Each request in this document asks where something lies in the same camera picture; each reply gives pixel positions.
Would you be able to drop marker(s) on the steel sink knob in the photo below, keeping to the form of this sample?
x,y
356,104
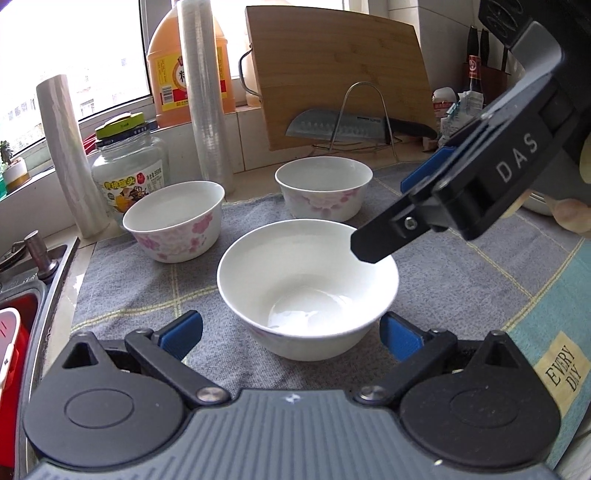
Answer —
x,y
39,254

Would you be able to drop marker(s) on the white bowl pink flower print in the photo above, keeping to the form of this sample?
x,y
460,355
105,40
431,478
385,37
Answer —
x,y
171,235
277,277
323,203

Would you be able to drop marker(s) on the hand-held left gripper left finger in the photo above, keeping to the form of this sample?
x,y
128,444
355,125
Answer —
x,y
182,332

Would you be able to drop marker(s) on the white plastic wrap roll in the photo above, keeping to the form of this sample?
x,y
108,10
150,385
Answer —
x,y
69,152

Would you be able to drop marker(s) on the wooden cutting board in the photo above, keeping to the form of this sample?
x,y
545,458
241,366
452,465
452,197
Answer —
x,y
332,55

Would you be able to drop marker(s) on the dark sauce bottle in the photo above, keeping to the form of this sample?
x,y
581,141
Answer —
x,y
473,78

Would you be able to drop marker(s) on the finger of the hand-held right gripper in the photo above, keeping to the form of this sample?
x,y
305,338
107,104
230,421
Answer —
x,y
388,235
425,170

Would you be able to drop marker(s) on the dark knife block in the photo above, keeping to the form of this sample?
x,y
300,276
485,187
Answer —
x,y
498,78

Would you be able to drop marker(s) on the orange cooking oil bottle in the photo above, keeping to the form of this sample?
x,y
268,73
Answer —
x,y
166,69

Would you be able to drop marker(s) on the person's right hand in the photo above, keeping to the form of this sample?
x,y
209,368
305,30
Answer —
x,y
572,214

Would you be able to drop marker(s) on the stack of clear plastic cups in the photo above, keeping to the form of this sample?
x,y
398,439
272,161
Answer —
x,y
207,92

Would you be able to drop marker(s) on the white food packet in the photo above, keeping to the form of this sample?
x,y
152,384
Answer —
x,y
450,110

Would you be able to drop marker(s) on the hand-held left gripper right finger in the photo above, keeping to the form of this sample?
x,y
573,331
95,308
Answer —
x,y
399,334

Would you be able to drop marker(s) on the grey and teal mat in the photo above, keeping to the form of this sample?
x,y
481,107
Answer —
x,y
152,300

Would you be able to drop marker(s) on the red plastic basin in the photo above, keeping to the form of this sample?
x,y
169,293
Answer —
x,y
25,369

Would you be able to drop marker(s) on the glass jar green lid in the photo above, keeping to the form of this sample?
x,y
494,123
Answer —
x,y
129,166

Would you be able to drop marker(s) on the small potted plant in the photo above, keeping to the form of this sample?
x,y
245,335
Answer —
x,y
16,173

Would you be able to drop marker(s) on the steel sink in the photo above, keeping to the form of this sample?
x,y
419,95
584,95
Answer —
x,y
55,295

